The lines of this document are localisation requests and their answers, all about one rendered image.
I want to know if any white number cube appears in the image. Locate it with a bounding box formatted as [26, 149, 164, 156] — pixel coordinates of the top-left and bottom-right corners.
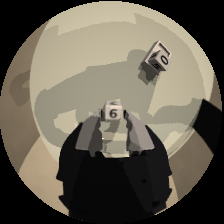
[148, 50, 171, 71]
[105, 100, 122, 120]

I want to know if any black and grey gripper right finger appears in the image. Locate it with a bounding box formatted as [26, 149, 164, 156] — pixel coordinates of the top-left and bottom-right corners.
[123, 110, 172, 176]

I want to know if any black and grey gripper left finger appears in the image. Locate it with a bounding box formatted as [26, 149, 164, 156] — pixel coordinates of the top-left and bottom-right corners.
[56, 109, 103, 182]

